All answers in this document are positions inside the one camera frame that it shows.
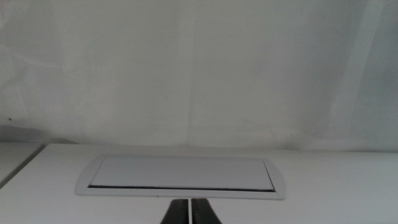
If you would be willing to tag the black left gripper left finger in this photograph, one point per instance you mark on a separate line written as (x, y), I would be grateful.
(177, 213)

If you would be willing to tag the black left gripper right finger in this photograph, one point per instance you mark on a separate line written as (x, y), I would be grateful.
(203, 213)

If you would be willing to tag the white backdrop curtain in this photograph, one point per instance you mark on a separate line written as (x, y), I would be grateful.
(199, 68)

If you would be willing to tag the white adjacent table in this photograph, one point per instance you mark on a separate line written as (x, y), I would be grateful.
(15, 157)

